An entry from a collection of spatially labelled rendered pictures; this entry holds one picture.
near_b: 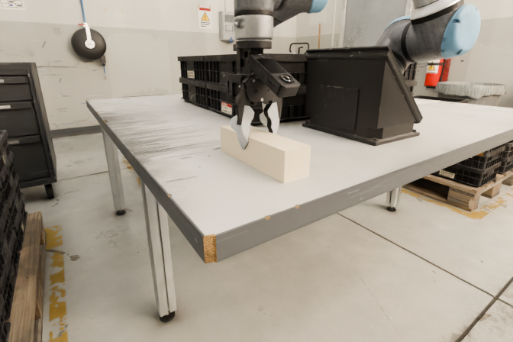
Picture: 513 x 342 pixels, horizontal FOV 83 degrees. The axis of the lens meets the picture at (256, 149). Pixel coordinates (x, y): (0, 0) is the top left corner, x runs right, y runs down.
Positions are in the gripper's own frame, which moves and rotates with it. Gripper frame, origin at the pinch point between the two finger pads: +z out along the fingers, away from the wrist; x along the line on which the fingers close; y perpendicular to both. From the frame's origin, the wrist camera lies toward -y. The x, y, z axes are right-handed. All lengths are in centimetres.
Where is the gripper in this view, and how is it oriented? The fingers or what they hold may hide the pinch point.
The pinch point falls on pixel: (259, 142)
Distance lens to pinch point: 60.8
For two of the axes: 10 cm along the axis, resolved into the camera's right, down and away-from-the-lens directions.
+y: -5.6, -2.4, 7.9
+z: 0.0, 9.6, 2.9
